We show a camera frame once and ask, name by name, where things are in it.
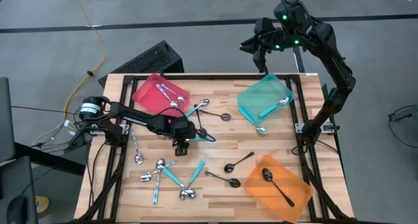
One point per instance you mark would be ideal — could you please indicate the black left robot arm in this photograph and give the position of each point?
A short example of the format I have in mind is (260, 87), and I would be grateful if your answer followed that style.
(137, 118)

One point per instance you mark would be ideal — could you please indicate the black clamp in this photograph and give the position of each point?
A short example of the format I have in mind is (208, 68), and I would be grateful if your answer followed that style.
(266, 72)

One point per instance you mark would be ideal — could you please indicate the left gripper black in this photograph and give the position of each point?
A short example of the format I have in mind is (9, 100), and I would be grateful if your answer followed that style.
(183, 129)

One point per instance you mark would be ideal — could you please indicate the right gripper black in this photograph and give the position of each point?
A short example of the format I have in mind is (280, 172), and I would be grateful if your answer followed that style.
(274, 36)

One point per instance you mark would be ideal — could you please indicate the black computer mouse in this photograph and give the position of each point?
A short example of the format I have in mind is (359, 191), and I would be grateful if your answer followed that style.
(16, 211)

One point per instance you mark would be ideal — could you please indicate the dark monitor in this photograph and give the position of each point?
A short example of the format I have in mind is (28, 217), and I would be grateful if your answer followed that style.
(6, 119)

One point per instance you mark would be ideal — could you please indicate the pink plastic bin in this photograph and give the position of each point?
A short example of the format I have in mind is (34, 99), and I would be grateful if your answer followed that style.
(147, 96)

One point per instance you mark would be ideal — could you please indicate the black metal spoon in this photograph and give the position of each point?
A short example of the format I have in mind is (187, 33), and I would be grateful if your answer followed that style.
(225, 116)
(202, 133)
(267, 174)
(234, 183)
(229, 167)

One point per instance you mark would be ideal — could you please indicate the yellow round floor sticker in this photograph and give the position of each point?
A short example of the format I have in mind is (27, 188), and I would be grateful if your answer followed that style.
(42, 204)

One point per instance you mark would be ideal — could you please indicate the orange plastic bin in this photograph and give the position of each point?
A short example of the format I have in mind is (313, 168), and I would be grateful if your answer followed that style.
(261, 191)

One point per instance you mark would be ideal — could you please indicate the teal plastic bin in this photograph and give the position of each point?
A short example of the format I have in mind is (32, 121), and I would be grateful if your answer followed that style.
(254, 100)

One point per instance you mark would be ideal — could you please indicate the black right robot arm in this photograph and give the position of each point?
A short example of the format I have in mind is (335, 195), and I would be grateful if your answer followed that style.
(336, 64)

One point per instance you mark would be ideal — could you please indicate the dark grey desk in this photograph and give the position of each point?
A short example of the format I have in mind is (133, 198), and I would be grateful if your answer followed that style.
(16, 185)

